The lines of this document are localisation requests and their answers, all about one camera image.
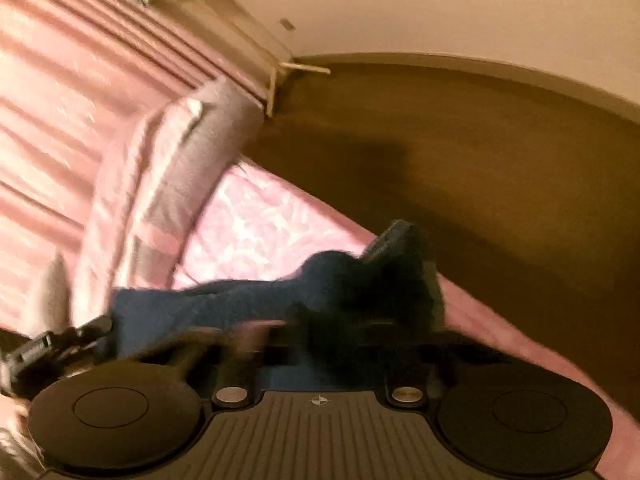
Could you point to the grey pink comforter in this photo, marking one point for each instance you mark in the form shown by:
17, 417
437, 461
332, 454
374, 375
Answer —
200, 150

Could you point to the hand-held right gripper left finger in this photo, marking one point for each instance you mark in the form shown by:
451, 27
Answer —
247, 362

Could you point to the light wooden strip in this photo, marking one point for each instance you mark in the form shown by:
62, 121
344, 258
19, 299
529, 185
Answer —
300, 66

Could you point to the pink curtain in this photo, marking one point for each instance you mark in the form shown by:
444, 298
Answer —
60, 85

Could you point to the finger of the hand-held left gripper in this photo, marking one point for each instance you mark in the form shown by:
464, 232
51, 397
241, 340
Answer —
85, 332

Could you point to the wall socket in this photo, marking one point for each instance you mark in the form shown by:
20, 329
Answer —
288, 24

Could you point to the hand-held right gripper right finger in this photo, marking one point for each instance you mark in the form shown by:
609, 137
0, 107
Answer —
395, 366

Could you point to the navy blue garment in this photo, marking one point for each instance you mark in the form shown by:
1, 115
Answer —
280, 295

